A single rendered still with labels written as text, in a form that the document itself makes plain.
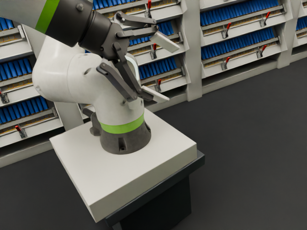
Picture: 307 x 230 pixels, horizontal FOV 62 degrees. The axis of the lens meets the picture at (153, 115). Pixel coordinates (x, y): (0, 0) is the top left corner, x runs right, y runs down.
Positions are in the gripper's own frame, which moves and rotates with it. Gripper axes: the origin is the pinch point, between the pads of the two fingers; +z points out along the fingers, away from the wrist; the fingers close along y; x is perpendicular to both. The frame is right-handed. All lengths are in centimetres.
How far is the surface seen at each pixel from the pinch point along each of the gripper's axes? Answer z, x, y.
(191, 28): 34, -42, -57
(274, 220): 56, -7, 25
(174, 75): 42, -61, -40
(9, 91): -28, -77, -3
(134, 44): 13, -57, -42
